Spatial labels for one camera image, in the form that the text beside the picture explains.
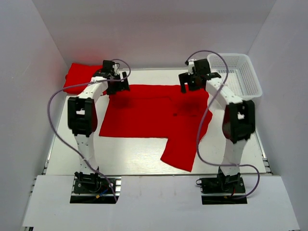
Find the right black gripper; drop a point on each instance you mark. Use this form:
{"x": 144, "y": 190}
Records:
{"x": 185, "y": 78}

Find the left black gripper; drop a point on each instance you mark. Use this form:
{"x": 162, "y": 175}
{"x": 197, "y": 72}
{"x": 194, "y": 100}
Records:
{"x": 122, "y": 85}

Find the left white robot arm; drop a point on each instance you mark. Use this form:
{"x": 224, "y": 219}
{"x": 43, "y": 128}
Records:
{"x": 82, "y": 115}

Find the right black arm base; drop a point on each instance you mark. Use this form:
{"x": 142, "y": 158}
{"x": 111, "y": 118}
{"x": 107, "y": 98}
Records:
{"x": 213, "y": 194}

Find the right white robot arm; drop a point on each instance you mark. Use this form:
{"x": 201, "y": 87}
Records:
{"x": 239, "y": 114}

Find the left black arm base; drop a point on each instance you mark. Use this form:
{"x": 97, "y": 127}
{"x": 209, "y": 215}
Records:
{"x": 95, "y": 190}

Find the folded red t-shirt stack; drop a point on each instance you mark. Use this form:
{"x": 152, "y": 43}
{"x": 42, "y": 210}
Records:
{"x": 80, "y": 74}

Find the white plastic mesh basket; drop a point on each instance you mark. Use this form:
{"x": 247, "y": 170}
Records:
{"x": 239, "y": 72}

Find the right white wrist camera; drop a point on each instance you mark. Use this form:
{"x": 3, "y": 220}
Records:
{"x": 190, "y": 65}

